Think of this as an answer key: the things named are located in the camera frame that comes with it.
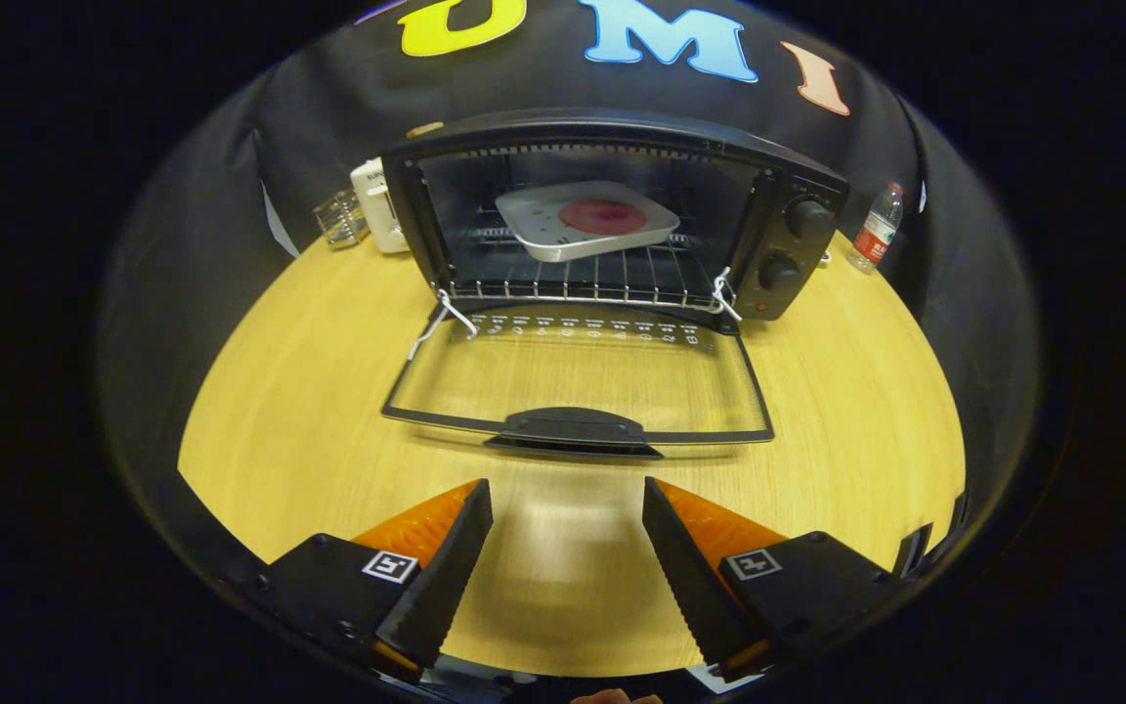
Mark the white toaster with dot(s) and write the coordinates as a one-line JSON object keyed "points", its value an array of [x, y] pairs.
{"points": [[377, 210]]}

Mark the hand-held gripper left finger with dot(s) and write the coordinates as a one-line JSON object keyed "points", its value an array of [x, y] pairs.
{"points": [[441, 587]]}

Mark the clear plastic water bottle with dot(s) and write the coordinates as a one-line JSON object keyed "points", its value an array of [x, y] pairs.
{"points": [[878, 235]]}

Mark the white square plate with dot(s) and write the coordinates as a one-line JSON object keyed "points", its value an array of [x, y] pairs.
{"points": [[543, 232]]}

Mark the black toaster oven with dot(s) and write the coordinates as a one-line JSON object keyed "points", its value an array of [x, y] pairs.
{"points": [[812, 256]]}

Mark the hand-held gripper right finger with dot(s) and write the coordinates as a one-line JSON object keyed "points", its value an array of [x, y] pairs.
{"points": [[690, 587]]}

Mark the brown bread slice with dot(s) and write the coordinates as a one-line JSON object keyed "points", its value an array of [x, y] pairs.
{"points": [[424, 128]]}

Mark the pink round meat slice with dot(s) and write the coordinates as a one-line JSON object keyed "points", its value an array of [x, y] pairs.
{"points": [[602, 217]]}

